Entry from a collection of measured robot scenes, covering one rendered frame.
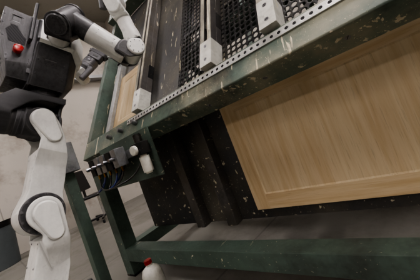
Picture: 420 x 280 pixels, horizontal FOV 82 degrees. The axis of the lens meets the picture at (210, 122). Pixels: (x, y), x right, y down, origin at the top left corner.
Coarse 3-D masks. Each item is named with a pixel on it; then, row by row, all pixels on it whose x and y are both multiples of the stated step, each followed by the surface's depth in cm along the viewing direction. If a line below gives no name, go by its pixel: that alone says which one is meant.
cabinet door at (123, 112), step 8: (136, 72) 152; (128, 80) 159; (120, 88) 163; (128, 88) 154; (120, 96) 159; (128, 96) 150; (120, 104) 154; (128, 104) 146; (120, 112) 151; (128, 112) 143; (120, 120) 147
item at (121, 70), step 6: (120, 66) 171; (120, 72) 168; (120, 78) 166; (120, 84) 165; (114, 90) 164; (114, 96) 160; (114, 102) 157; (114, 108) 156; (114, 114) 154; (108, 120) 154; (108, 126) 151
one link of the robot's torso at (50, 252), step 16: (32, 208) 82; (48, 208) 85; (32, 224) 81; (48, 224) 84; (64, 224) 88; (32, 240) 92; (48, 240) 83; (64, 240) 87; (32, 256) 85; (48, 256) 83; (64, 256) 87; (32, 272) 81; (48, 272) 83; (64, 272) 86
